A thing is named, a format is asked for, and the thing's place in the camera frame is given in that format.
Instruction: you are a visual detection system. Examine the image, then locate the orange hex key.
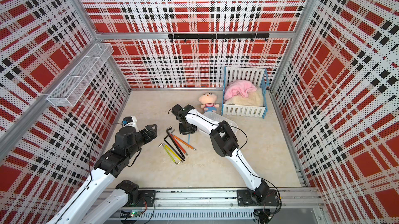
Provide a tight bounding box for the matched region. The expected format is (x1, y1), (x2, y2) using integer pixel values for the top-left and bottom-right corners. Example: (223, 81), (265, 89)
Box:
(172, 134), (197, 151)

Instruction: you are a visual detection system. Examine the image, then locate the red hex key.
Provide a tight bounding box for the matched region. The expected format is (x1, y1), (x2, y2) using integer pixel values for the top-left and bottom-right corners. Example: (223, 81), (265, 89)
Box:
(170, 129), (188, 156)

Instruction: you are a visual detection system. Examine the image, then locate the thin black hex key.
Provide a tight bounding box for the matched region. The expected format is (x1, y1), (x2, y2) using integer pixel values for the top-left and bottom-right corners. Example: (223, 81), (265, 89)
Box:
(164, 136), (184, 162)

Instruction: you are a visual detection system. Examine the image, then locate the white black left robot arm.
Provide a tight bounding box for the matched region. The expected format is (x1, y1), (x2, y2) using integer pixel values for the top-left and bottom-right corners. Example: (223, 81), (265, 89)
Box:
(48, 124), (158, 224)

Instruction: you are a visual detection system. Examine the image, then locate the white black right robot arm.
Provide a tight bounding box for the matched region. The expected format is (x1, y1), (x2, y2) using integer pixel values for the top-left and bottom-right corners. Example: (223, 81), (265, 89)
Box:
(171, 104), (282, 208)

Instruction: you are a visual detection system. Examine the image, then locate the yellow hex key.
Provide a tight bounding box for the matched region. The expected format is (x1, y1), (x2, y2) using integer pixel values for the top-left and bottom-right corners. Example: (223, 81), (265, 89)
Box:
(159, 143), (182, 165)

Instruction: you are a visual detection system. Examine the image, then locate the white plastic storage box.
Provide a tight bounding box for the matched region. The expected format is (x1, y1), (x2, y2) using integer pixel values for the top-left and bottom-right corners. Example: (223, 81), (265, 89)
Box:
(204, 111), (239, 137)

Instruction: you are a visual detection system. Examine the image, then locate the green hex key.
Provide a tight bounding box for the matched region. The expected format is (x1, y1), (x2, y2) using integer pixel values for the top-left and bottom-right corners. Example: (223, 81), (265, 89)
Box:
(161, 144), (177, 164)

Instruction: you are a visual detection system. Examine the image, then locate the plush doll pink head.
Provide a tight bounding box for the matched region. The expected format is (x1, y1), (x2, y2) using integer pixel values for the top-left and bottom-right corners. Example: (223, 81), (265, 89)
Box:
(198, 93), (220, 113)

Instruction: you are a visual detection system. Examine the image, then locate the pink fleece blanket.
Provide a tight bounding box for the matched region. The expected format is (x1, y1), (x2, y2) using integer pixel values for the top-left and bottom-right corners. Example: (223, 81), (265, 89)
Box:
(223, 80), (256, 101)

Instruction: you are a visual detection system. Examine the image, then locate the blue white toy crib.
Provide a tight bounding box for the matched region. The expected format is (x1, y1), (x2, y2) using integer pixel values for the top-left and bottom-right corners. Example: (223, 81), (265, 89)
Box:
(221, 67), (269, 118)

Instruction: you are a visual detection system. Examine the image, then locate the cream fluffy blanket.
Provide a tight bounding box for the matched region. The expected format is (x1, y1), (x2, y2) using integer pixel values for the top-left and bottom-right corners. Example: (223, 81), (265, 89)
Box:
(225, 87), (264, 106)

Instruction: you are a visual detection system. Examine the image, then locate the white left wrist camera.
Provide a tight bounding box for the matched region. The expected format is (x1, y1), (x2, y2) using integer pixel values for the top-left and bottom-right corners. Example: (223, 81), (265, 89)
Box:
(122, 116), (138, 130)

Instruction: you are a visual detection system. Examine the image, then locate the white wire mesh shelf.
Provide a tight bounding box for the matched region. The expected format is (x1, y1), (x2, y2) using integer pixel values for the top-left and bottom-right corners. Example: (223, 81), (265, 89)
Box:
(47, 43), (113, 107)

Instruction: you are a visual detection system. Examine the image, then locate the black wall hook rail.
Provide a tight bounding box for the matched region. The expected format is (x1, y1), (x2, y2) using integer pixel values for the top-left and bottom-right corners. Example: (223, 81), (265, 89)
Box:
(168, 33), (270, 41)

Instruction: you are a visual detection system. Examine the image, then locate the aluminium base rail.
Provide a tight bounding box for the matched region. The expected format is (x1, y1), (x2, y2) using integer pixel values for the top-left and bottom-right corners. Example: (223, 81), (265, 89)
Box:
(106, 188), (329, 224)

